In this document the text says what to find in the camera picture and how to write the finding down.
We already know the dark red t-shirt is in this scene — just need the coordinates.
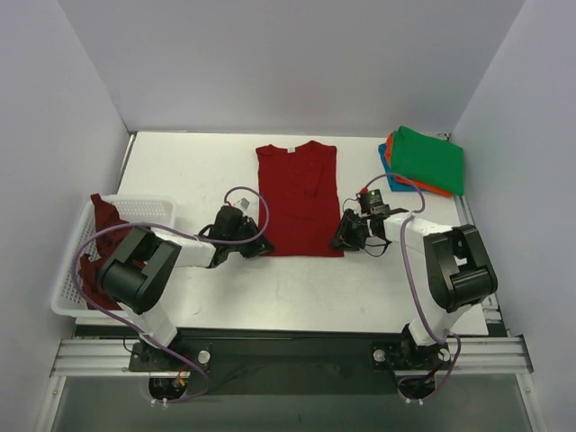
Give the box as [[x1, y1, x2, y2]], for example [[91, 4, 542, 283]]
[[79, 193, 130, 311]]

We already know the white plastic basket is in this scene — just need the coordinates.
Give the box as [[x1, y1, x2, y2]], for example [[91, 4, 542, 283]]
[[49, 193, 177, 319]]

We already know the blue folded t-shirt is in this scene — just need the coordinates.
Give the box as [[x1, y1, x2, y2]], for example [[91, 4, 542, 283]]
[[377, 142, 428, 194]]

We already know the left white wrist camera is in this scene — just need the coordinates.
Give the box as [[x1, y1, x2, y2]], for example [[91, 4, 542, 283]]
[[233, 198, 251, 212]]

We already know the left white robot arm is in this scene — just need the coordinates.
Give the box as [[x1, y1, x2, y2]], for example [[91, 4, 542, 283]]
[[96, 205, 275, 371]]

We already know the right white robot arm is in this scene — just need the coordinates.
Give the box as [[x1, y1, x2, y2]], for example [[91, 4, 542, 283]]
[[329, 188, 498, 367]]

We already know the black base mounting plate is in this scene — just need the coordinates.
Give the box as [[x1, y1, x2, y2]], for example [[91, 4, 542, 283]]
[[128, 330, 460, 402]]

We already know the green folded t-shirt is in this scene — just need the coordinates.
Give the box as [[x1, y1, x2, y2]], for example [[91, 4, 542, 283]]
[[389, 126, 464, 195]]

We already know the orange folded t-shirt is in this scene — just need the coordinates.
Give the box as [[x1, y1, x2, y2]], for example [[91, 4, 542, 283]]
[[385, 130, 453, 199]]

